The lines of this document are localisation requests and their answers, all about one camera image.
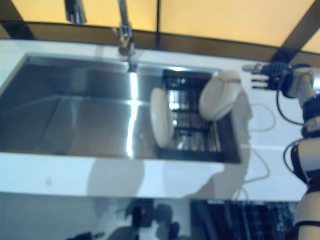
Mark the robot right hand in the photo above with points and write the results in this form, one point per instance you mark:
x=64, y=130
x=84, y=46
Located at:
x=275, y=72

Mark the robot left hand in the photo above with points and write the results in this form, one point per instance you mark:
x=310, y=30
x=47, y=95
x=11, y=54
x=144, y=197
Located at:
x=87, y=236

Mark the cream round plate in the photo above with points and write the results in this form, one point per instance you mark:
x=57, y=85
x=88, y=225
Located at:
x=220, y=97
x=162, y=120

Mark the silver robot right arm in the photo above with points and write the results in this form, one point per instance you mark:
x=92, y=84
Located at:
x=310, y=160

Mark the open built-in dishwasher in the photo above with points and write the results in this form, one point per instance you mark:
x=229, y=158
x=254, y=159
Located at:
x=237, y=220

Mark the white cabinet door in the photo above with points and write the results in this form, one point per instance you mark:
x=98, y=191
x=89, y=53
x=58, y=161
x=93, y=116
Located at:
x=62, y=215

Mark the black sink dish rack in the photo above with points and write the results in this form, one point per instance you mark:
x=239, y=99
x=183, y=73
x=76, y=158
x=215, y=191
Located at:
x=192, y=135

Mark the stainless steel kitchen sink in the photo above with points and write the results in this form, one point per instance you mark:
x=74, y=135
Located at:
x=75, y=107

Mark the chrome faucet pipe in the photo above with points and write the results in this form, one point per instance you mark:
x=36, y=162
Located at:
x=125, y=30

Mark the dark window frame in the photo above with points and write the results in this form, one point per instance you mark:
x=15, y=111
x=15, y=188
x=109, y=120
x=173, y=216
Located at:
x=75, y=30

